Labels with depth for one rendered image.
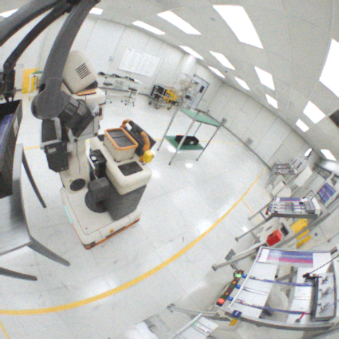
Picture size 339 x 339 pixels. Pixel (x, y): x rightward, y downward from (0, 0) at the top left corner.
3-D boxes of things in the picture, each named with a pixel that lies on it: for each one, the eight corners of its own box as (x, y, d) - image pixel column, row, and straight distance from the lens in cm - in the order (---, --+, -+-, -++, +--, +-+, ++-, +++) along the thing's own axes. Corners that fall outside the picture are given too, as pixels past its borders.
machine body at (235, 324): (188, 322, 166) (236, 331, 120) (225, 282, 194) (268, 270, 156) (219, 348, 207) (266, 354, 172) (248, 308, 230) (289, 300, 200)
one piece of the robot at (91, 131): (94, 129, 52) (95, 100, 47) (98, 136, 48) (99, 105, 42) (68, 136, 50) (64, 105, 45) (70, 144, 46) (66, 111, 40)
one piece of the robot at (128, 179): (108, 178, 160) (123, 109, 112) (134, 216, 137) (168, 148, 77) (82, 187, 151) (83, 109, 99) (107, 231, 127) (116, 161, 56)
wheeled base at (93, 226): (111, 181, 175) (113, 167, 157) (140, 221, 152) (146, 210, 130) (61, 199, 162) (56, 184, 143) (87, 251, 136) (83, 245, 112)
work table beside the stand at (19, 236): (46, 204, 169) (22, 142, 114) (70, 265, 141) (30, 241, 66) (14, 216, 180) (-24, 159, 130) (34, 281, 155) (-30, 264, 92)
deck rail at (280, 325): (224, 314, 98) (224, 311, 92) (225, 312, 99) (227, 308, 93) (327, 329, 114) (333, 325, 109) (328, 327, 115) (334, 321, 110)
